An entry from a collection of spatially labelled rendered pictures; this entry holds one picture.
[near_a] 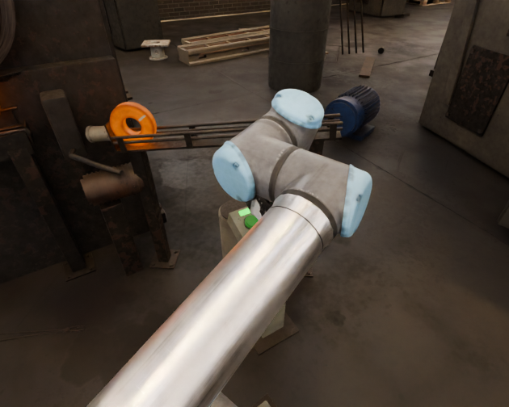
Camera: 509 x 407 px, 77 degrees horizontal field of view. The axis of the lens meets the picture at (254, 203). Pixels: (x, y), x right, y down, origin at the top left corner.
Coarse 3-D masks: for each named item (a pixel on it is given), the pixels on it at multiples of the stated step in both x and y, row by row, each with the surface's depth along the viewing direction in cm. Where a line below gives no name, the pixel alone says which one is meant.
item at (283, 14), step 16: (272, 0) 300; (288, 0) 286; (304, 0) 283; (320, 0) 286; (272, 16) 307; (288, 16) 293; (304, 16) 291; (320, 16) 295; (272, 32) 314; (288, 32) 301; (304, 32) 298; (320, 32) 304; (272, 48) 323; (288, 48) 309; (304, 48) 308; (320, 48) 315; (272, 64) 331; (288, 64) 318; (304, 64) 316; (320, 64) 326; (272, 80) 340; (288, 80) 327; (304, 80) 326; (320, 80) 340
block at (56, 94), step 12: (48, 96) 110; (60, 96) 111; (48, 108) 110; (60, 108) 112; (48, 120) 113; (60, 120) 114; (72, 120) 116; (60, 132) 116; (72, 132) 118; (60, 144) 118; (72, 144) 120; (84, 156) 125
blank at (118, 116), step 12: (120, 108) 109; (132, 108) 109; (144, 108) 111; (120, 120) 112; (144, 120) 111; (120, 132) 115; (132, 132) 116; (144, 132) 114; (132, 144) 118; (144, 144) 117
